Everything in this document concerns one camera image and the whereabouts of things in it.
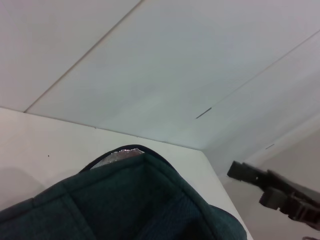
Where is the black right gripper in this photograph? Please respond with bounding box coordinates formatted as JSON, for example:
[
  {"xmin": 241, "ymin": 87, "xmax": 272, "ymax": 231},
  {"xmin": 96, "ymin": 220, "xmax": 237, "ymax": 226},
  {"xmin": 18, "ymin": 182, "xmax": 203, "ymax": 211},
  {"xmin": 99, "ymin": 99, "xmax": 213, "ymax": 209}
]
[{"xmin": 226, "ymin": 160, "xmax": 320, "ymax": 229}]

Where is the dark teal insulated lunch bag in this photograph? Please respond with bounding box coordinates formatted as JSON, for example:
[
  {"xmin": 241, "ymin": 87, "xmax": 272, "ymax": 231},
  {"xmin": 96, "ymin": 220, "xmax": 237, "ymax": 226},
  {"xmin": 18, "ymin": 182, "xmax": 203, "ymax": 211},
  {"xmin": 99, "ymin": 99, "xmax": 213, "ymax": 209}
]
[{"xmin": 0, "ymin": 144, "xmax": 248, "ymax": 240}]

